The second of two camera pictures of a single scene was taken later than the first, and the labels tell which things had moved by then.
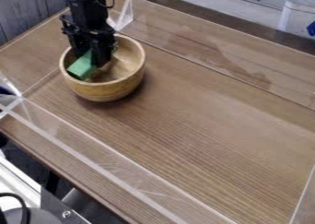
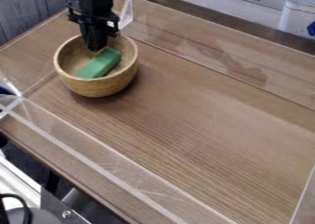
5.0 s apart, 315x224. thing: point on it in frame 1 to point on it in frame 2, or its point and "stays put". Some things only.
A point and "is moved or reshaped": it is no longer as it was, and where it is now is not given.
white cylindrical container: [296, 15] stays put
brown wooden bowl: [117, 78] is moved or reshaped
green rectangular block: [81, 67] to [98, 65]
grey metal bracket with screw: [54, 205] stays put
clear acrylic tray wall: [125, 188] stays put
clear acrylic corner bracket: [117, 19] stays put
